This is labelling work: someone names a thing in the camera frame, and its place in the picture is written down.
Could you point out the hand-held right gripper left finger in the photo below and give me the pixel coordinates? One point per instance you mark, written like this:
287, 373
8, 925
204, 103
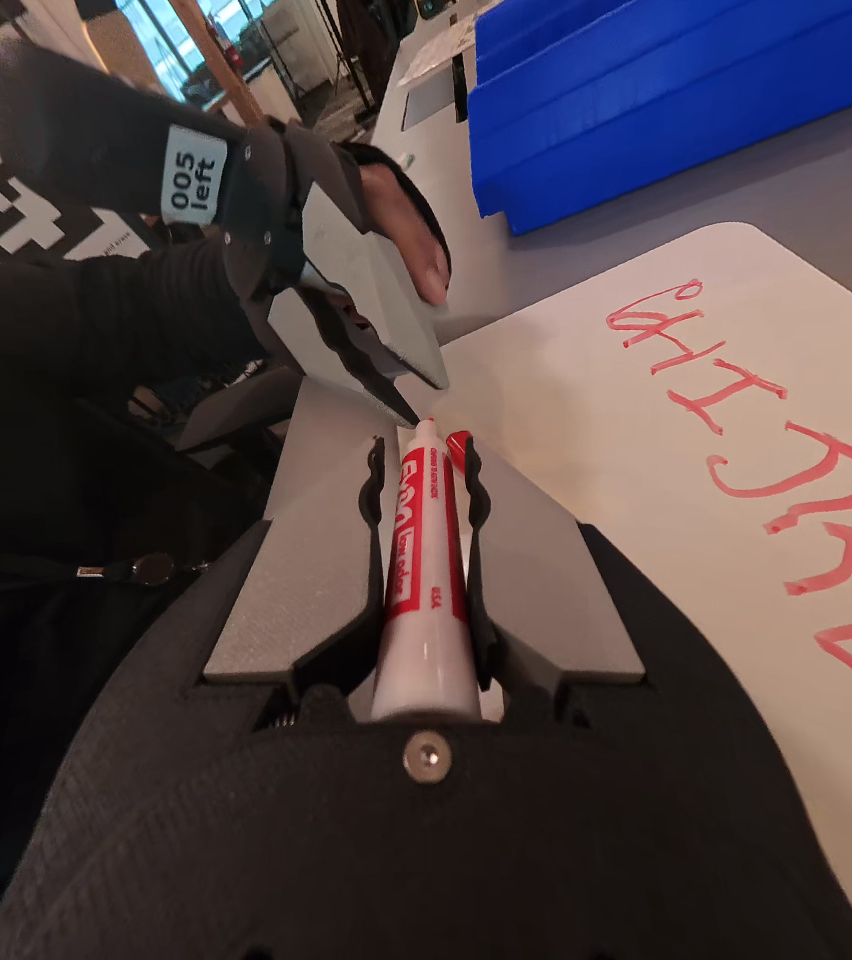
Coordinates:
291, 600

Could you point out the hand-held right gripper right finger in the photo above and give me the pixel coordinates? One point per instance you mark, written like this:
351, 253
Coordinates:
553, 600

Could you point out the black and white tag poster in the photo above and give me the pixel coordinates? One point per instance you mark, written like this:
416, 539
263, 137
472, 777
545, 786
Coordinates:
13, 202

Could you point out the person's left hand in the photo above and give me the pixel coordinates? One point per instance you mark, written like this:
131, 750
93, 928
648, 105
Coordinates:
411, 232

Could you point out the person's black top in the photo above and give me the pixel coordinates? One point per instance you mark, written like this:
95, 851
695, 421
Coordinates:
36, 637

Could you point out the red and white marker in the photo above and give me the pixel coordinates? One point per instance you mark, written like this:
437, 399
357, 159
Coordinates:
426, 600

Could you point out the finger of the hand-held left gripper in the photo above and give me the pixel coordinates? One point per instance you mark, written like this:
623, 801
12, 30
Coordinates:
298, 330
373, 285

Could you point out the red marker cap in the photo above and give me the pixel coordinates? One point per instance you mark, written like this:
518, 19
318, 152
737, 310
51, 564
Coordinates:
458, 446

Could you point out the white whiteboard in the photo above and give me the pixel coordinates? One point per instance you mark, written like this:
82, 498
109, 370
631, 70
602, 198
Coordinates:
620, 487

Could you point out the black badge reel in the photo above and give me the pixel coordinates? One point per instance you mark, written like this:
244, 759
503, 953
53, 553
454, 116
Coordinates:
152, 568

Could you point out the blue plastic bin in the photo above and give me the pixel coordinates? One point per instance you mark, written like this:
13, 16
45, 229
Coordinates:
658, 97

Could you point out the person's left forearm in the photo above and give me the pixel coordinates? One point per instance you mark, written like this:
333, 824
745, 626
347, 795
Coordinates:
96, 322

